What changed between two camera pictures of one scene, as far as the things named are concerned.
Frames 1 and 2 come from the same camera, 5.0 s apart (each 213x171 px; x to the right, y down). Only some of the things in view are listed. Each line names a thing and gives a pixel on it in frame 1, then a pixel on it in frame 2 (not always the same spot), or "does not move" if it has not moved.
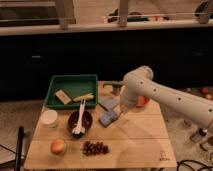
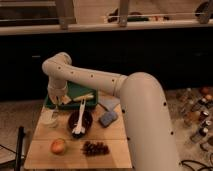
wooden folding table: [113, 135] does not move
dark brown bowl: [73, 121] does not move
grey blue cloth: [109, 102] does not move
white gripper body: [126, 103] to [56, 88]
